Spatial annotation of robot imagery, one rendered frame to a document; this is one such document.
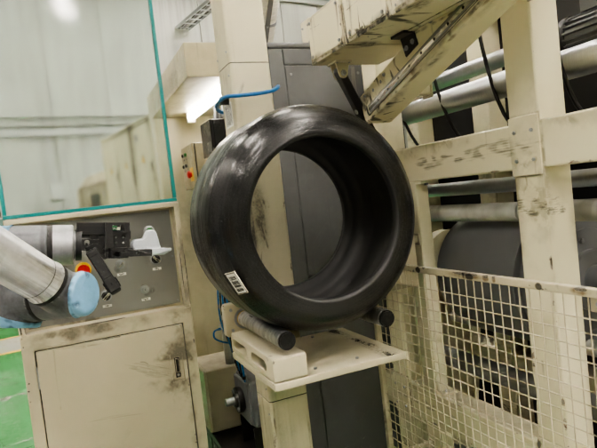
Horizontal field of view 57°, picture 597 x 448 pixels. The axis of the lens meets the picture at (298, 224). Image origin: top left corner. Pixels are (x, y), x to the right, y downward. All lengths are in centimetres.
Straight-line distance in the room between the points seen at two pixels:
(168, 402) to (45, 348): 45
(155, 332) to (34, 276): 93
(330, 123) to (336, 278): 52
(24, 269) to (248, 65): 94
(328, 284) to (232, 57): 74
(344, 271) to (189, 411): 78
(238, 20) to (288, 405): 118
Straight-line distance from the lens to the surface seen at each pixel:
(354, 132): 141
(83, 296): 118
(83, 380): 201
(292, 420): 183
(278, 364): 135
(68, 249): 129
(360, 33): 154
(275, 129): 132
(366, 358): 148
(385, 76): 168
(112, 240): 131
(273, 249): 170
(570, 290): 124
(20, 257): 110
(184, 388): 206
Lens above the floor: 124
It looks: 3 degrees down
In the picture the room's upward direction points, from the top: 7 degrees counter-clockwise
